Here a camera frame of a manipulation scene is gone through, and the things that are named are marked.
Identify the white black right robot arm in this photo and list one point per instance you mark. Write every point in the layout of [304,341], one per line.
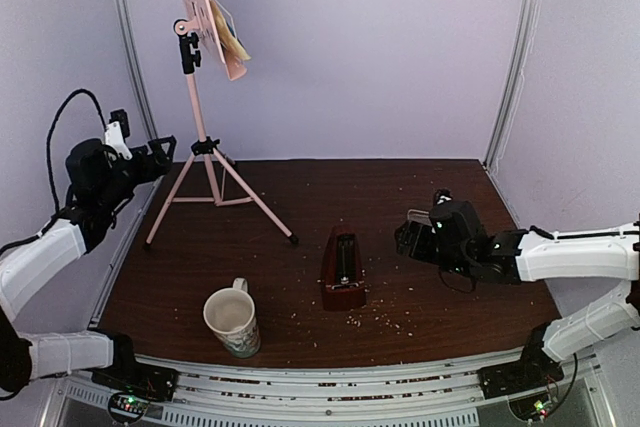
[450,236]

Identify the yellow blue music booklet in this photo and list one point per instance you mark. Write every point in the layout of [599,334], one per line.
[218,29]

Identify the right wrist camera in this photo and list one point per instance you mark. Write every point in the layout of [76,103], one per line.
[442,196]

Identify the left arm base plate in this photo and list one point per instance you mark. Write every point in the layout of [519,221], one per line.
[146,381]

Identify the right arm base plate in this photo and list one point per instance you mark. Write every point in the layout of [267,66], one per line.
[515,377]

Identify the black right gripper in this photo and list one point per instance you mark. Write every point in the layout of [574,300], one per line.
[409,237]

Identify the left round circuit board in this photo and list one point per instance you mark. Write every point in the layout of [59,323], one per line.
[126,408]

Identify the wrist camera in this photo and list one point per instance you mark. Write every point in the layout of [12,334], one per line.
[442,196]
[116,132]

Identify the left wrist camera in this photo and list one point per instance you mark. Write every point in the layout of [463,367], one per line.
[116,132]

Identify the right aluminium corner post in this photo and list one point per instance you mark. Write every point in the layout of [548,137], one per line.
[529,13]

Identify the dark red wooden metronome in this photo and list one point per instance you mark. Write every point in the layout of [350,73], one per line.
[342,280]

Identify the clear plastic metronome cover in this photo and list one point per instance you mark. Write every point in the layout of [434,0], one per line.
[419,220]

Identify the aluminium corner post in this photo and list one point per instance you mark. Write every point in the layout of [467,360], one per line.
[529,13]
[134,69]

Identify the left aluminium corner post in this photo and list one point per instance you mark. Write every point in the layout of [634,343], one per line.
[134,69]

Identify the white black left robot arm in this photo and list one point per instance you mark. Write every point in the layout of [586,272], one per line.
[103,180]

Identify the right round circuit board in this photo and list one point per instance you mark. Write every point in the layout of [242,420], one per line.
[534,408]

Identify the pink music stand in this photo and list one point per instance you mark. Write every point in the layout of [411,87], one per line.
[227,187]

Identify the round circuit board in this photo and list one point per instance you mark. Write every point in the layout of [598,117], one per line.
[534,408]
[126,408]

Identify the white patterned ceramic mug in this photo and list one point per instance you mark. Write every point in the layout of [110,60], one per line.
[230,314]

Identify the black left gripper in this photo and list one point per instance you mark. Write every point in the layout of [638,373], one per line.
[162,164]

